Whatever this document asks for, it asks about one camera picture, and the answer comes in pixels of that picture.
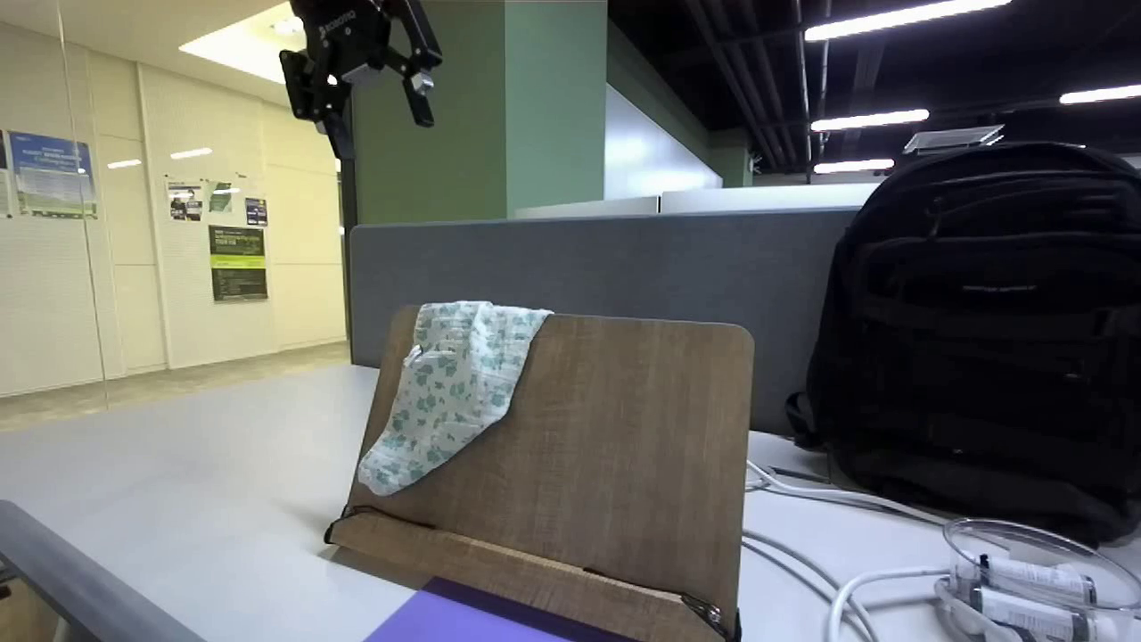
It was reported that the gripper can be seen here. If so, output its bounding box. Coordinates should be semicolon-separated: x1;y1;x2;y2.
279;0;444;162

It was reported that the white and green cloth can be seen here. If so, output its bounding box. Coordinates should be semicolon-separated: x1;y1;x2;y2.
357;300;554;498

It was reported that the wooden board book stand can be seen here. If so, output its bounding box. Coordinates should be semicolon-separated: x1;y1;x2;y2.
324;306;756;642

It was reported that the small photo poster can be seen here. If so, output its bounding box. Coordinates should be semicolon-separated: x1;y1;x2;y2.
166;181;205;223

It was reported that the dark green poster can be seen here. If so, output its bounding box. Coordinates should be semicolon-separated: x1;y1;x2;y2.
208;225;270;303

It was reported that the grey desk partition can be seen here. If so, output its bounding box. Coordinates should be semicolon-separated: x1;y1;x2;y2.
349;208;862;438

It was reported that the white partition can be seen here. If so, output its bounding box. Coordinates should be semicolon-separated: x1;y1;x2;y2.
513;183;883;220

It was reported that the ceiling light strip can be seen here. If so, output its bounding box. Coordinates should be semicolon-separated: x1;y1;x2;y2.
1058;84;1141;106
812;158;896;176
809;108;931;134
804;0;1014;42

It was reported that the purple sheet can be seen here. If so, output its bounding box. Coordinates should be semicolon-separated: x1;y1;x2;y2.
364;577;636;642

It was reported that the ceiling air vent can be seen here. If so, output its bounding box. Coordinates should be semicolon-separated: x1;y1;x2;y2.
902;125;1006;155

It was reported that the black backpack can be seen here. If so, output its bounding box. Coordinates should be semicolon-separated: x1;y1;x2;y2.
784;141;1141;547

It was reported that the clear plastic container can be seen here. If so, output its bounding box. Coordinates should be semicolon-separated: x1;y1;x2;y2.
933;517;1141;642

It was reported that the white tube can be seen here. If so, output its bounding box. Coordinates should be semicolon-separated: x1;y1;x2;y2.
974;553;1099;608
965;585;1120;642

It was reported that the grey partition rail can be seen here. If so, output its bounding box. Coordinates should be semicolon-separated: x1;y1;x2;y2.
0;499;208;642

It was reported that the white cable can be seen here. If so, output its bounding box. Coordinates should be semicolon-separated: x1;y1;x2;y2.
745;459;948;529
825;566;955;642
742;530;883;642

